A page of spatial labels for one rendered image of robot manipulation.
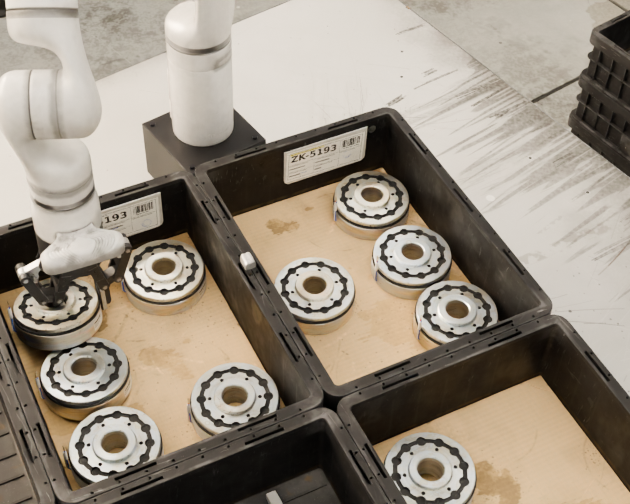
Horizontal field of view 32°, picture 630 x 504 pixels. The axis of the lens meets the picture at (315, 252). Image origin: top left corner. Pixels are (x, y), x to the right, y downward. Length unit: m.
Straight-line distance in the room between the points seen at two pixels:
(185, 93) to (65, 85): 0.49
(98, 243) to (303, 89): 0.78
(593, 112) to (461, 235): 1.00
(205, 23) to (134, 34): 1.71
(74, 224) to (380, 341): 0.41
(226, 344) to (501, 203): 0.57
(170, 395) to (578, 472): 0.48
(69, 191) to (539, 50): 2.20
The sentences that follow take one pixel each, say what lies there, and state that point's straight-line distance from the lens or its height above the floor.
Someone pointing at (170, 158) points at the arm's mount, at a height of 0.79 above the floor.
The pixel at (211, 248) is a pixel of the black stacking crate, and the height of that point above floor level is 0.88.
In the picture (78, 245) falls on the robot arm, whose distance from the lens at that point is 1.21.
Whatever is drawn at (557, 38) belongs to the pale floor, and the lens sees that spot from 3.28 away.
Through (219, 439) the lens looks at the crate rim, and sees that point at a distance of 1.17.
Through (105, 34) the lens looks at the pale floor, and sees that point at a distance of 3.21.
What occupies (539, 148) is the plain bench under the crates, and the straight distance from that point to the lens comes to 1.85.
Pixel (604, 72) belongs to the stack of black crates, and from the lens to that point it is 2.33.
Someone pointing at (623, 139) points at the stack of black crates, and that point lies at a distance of 2.35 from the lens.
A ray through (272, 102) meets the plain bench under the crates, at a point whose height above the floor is 0.70.
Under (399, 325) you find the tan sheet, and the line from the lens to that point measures 1.39.
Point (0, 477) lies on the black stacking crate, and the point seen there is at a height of 0.83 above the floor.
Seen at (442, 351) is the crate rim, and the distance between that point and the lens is 1.25.
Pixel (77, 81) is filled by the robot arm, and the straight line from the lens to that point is 1.12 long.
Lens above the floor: 1.92
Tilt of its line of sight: 48 degrees down
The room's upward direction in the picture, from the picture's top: 3 degrees clockwise
